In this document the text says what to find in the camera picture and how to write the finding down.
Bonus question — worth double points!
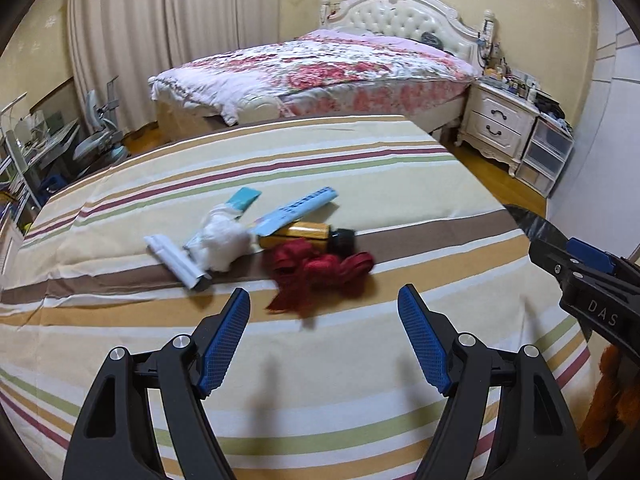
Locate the dark clutter pile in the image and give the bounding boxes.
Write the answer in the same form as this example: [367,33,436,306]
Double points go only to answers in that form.
[535,92,573,123]

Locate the light blue strip package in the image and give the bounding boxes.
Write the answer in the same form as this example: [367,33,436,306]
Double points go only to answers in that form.
[255,186,338,237]

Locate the orange fuzzy clothing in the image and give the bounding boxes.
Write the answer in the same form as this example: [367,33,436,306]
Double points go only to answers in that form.
[580,342,640,448]

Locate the dark red ribbon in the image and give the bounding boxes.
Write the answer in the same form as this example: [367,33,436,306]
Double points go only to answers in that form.
[265,240,376,317]

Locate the white rectangular box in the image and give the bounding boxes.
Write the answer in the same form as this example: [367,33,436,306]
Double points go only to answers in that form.
[144,233,211,292]

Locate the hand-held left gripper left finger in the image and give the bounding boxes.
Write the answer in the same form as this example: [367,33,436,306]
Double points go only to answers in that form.
[62,287,252,480]

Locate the grey office chair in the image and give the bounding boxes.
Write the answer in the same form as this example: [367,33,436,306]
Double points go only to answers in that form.
[72,77,126,168]

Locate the white nightstand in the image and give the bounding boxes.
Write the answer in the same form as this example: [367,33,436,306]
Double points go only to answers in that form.
[456,80,541,177]

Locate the white sliding wardrobe door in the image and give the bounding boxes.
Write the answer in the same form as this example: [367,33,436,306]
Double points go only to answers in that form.
[547,10,640,261]

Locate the teal packet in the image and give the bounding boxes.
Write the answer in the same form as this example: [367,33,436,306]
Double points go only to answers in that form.
[224,187,262,214]

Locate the white wrapper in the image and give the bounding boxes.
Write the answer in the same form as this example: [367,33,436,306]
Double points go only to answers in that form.
[185,205,253,272]

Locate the floral quilt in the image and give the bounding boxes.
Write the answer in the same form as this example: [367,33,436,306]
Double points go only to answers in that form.
[149,30,476,126]

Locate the white bed with tufted headboard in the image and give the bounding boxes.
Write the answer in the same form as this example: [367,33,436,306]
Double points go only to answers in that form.
[149,0,496,141]

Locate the cluster of small bottles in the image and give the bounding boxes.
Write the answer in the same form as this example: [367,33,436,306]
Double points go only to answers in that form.
[482,62,543,98]

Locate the gold bottle with black cap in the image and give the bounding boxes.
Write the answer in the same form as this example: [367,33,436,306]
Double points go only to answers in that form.
[257,221,356,257]

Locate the clear plastic drawer unit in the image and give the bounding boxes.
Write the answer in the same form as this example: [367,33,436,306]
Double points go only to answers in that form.
[515,115,574,197]

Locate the beige curtain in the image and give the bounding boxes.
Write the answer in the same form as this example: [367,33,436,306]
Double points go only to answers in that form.
[67,0,173,131]
[167,0,281,61]

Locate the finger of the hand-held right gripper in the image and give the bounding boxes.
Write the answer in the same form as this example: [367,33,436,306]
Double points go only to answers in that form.
[567,239,640,286]
[529,237,588,293]

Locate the grey desk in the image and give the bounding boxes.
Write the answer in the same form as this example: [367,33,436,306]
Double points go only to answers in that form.
[0,110,81,196]

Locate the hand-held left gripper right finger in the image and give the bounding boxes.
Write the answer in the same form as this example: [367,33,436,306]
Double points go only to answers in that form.
[397,284,588,480]

